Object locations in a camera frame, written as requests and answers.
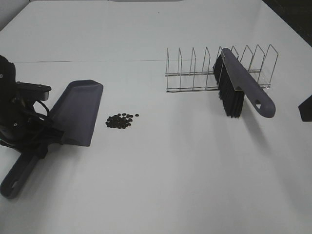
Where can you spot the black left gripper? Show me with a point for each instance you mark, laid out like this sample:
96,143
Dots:
25,124

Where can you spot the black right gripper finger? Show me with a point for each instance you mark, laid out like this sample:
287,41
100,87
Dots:
305,110

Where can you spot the pile of coffee beans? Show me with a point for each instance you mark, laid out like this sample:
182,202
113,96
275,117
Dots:
120,120

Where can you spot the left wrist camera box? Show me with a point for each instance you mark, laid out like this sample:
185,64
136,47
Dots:
33,91

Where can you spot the chrome wire dish rack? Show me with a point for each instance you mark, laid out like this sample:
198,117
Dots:
196,74

